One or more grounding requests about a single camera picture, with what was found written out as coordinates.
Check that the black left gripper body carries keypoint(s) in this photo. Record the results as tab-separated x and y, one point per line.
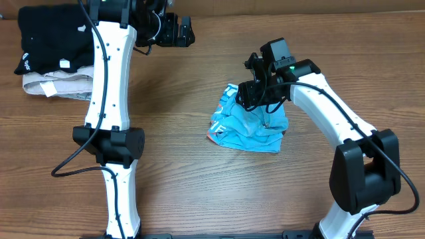
181	32

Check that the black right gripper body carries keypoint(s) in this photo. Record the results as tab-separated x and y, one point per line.
254	92

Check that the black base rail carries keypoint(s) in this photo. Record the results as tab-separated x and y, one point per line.
219	235

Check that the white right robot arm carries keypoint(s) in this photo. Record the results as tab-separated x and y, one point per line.
364	173

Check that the beige folded garment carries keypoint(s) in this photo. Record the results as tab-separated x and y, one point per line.
59	82

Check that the black folded garment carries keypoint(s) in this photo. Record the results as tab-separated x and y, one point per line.
53	38

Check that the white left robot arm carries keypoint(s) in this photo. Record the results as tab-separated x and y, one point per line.
120	28

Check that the light blue t-shirt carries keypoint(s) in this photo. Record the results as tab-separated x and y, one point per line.
256	131

